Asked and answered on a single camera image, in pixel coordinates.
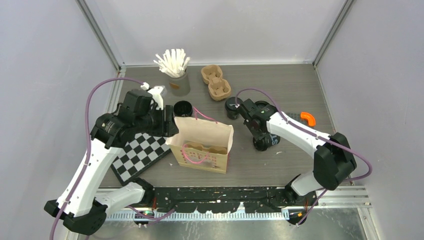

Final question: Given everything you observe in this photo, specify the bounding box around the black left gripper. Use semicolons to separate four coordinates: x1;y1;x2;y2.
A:
135;103;179;137

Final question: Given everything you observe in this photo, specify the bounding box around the single black coffee cup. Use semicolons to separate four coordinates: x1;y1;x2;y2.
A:
226;109;240;120

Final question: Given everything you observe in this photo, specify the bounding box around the black coffee lid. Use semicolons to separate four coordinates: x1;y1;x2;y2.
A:
252;137;268;152
224;96;243;114

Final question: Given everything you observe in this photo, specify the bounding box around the single brown cup carrier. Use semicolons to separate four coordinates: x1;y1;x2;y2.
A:
182;141;228;155

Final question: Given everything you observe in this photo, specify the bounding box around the paper bag with pink handles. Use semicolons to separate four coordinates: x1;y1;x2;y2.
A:
165;107;234;174

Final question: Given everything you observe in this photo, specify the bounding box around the brown cardboard cup carrier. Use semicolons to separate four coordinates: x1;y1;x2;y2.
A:
200;64;232;101

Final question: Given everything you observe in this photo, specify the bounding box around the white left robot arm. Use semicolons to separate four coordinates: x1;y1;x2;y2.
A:
44;86;179;236

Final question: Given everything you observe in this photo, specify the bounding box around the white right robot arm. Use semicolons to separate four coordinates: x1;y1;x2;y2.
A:
236;99;357;205

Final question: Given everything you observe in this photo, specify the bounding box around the stack of black cups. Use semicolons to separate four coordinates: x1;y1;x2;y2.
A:
173;100;193;117

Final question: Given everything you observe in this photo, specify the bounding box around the black white chessboard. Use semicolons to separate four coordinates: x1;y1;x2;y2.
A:
110;133;171;186

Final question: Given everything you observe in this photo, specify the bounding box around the grey lego baseplate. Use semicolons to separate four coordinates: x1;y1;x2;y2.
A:
286;112;302;122

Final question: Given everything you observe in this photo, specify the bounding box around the grey straw holder cup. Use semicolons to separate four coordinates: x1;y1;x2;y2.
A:
168;71;191;97

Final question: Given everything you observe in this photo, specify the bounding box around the orange small object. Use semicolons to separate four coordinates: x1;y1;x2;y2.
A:
300;111;316;127

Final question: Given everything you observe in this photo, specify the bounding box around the white paper straws bundle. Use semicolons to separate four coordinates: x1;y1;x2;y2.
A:
153;48;191;79

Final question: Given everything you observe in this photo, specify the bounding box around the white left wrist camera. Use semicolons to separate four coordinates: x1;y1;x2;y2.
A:
140;82;167;110

